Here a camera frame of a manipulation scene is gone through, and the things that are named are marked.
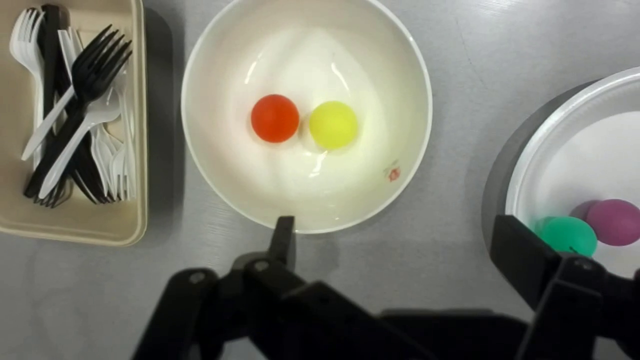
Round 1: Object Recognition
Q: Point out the black plastic fork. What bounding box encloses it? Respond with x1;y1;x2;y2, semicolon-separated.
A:
22;25;132;198

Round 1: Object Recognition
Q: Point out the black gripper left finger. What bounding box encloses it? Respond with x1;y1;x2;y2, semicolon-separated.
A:
269;215;297;268

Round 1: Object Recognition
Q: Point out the orange ball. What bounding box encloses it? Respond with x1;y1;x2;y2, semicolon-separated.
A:
251;94;300;143

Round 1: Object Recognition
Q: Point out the white plastic fork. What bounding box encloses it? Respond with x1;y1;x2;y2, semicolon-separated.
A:
11;8;44;126

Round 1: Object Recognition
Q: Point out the yellow ball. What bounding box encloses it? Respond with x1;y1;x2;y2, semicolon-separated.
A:
309;100;359;149

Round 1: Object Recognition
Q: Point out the purple ball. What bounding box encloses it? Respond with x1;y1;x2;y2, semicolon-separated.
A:
572;198;640;245

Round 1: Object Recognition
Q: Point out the beige cutlery tray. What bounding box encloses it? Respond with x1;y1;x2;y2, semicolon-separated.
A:
0;0;149;245

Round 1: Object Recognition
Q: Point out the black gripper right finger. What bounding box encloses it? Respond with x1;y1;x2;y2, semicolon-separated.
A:
491;213;560;308

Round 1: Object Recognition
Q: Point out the white ceramic bowl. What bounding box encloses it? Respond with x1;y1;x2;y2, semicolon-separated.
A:
182;0;435;234

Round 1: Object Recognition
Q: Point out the white foam plate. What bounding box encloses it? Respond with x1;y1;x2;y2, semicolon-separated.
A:
505;65;640;282

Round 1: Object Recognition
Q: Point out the green ball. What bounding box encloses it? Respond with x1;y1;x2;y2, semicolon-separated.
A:
537;215;598;256

